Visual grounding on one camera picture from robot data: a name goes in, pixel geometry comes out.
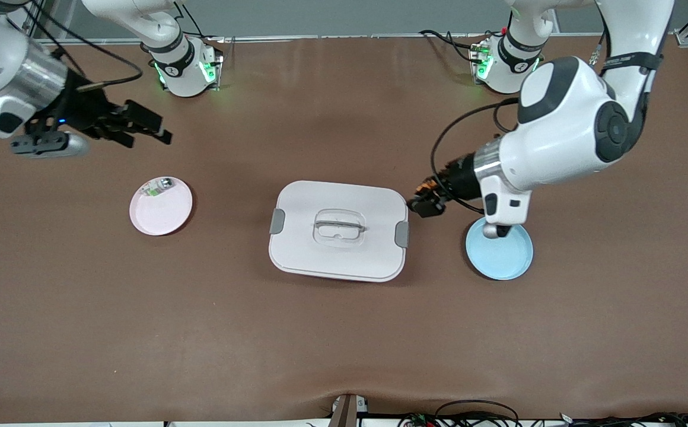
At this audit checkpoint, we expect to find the brown table mat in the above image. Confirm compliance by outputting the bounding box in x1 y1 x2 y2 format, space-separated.
0 34 688 425

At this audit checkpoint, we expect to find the small green clear switch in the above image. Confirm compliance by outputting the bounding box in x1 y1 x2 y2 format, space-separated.
144 177 176 197

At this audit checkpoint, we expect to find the light blue round plate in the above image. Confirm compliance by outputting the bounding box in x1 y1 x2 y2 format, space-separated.
466 215 534 281

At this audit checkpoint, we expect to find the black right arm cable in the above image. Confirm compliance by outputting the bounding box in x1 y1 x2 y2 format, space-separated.
0 0 144 94

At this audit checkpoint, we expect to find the black base cable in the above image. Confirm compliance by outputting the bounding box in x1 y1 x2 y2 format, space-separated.
418 28 490 60

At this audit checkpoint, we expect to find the white lidded storage box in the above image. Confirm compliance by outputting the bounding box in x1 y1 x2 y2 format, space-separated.
268 180 410 283

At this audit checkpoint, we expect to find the silver table edge rail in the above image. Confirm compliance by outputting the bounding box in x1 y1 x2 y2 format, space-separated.
77 33 677 45

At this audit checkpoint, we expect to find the pink round plate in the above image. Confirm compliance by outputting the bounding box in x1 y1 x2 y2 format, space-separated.
129 176 193 237

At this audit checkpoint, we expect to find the wooden metal bracket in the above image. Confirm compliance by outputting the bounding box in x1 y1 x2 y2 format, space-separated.
328 394 370 427

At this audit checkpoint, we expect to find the clear box handle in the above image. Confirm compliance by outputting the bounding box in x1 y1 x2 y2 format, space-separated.
311 209 367 245

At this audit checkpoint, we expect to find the black cable bundle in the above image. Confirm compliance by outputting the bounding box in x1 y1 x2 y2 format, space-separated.
558 412 688 427

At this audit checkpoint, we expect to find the black looped cable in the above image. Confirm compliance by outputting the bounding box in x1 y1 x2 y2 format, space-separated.
435 400 521 427

